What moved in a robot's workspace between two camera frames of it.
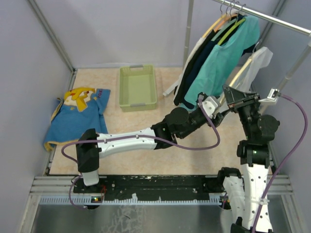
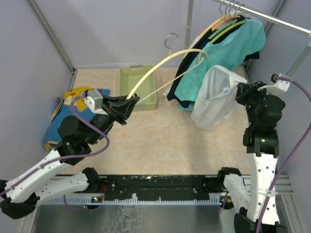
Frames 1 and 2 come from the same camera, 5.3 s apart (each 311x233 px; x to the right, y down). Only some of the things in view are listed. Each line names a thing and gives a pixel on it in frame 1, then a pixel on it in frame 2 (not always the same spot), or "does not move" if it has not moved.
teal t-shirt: [216, 71] does not move
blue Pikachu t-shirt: [80, 108] does not move
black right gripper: [236, 99] → [244, 90]
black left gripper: [218, 117] → [124, 109]
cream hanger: [242, 71] → [199, 62]
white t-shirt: [261, 57] → [215, 99]
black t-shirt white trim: [182, 90] → [171, 95]
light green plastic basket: [137, 91] does not move
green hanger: [240, 22] → [211, 41]
